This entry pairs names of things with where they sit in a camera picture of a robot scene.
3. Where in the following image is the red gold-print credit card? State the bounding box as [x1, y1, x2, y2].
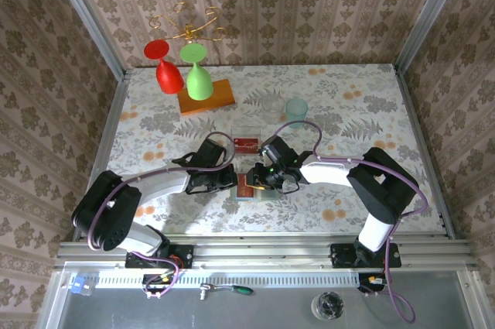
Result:
[236, 173, 256, 198]
[234, 137, 259, 155]

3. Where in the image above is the pale green card holder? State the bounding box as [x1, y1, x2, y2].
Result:
[230, 173, 282, 202]

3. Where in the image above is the clear plastic card tray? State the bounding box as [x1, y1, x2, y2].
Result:
[230, 125, 265, 156]

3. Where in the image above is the clear plastic cup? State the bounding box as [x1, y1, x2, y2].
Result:
[259, 93, 285, 125]

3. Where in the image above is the teal plastic cup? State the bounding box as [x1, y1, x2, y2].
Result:
[285, 98, 309, 129]

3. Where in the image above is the brown wooden rack base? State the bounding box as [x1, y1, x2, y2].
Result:
[177, 78, 237, 116]

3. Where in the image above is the green plastic wine glass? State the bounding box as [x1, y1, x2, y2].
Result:
[179, 43, 214, 101]

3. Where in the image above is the red plastic wine glass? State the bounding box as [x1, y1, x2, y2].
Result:
[143, 39, 186, 94]

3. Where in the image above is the grey metal shelf panel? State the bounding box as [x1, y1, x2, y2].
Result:
[36, 261, 495, 329]

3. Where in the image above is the round clear glass jar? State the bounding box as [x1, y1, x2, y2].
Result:
[311, 291, 345, 321]

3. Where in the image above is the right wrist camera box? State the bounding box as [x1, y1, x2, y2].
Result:
[258, 137, 294, 170]

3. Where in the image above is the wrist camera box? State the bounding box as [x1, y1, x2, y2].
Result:
[258, 137, 294, 170]
[196, 139, 227, 167]

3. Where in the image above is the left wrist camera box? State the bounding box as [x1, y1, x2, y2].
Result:
[196, 139, 227, 167]

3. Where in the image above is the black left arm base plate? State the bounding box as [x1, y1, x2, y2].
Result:
[125, 244, 194, 270]

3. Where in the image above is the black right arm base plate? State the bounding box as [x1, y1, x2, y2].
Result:
[330, 242, 402, 269]

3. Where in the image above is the perforated white cable duct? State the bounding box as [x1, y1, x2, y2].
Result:
[94, 270, 363, 290]

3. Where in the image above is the green-handled ratchet wrench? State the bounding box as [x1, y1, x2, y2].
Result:
[199, 283, 254, 302]

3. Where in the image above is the black power connector with wires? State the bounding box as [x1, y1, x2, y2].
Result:
[357, 272, 392, 299]
[141, 272, 182, 301]

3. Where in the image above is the aluminium left table rail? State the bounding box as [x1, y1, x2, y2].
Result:
[71, 69, 132, 243]

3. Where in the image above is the aluminium table rail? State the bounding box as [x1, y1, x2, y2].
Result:
[71, 69, 132, 243]
[393, 65, 456, 240]

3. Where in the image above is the aluminium right table rail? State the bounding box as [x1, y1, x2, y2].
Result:
[393, 65, 456, 240]

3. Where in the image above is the gold wire glass rack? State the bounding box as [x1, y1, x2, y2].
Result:
[149, 2, 228, 44]

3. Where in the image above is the aluminium left frame post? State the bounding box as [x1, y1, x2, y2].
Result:
[44, 0, 131, 82]

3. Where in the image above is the aluminium frame post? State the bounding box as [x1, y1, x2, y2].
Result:
[393, 0, 473, 77]
[44, 0, 131, 82]

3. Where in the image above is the aluminium right frame post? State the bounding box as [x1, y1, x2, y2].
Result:
[393, 0, 473, 77]

